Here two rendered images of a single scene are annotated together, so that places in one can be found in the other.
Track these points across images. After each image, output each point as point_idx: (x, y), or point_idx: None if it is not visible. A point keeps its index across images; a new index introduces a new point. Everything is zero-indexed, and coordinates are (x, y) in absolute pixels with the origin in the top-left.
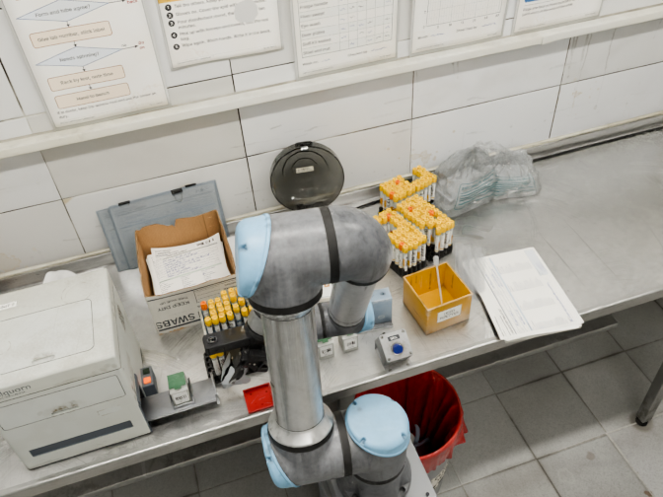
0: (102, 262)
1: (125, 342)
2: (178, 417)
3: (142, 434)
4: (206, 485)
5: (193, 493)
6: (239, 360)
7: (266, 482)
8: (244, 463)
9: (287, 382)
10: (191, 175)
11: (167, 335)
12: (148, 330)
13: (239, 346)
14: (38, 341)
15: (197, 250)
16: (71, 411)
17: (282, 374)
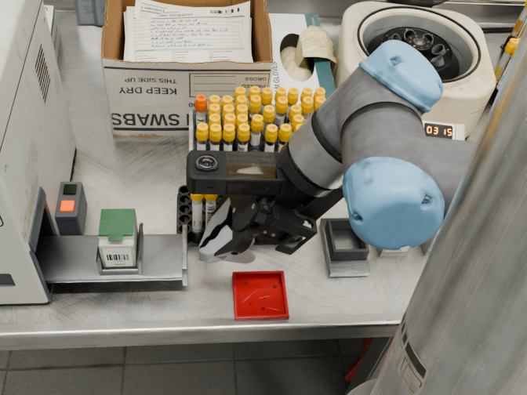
0: (56, 3)
1: (37, 123)
2: (105, 288)
3: (32, 302)
4: (136, 358)
5: (117, 364)
6: (248, 219)
7: (214, 378)
8: (190, 344)
9: (508, 389)
10: None
11: (125, 140)
12: (97, 124)
13: (256, 192)
14: None
15: (209, 20)
16: None
17: (506, 356)
